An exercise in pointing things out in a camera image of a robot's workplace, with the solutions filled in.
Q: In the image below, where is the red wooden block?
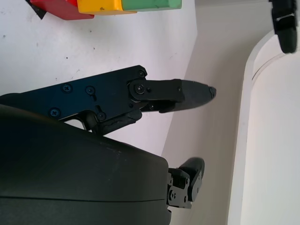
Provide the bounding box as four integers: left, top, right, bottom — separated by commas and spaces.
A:
29, 0, 95, 22

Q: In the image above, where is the green wooden block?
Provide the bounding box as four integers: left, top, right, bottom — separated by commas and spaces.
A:
121, 0, 183, 11

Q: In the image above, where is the white rounded panel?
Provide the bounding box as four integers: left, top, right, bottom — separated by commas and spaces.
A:
226, 29, 300, 225

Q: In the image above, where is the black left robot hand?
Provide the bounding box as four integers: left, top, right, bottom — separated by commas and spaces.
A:
268, 0, 299, 54

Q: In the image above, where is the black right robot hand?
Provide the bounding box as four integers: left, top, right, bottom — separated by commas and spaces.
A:
0, 65, 218, 225

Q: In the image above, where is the black tape strip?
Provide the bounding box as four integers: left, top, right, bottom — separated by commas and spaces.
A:
25, 0, 48, 21

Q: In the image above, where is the yellow wooden block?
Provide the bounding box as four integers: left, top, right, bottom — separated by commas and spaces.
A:
76, 0, 138, 17

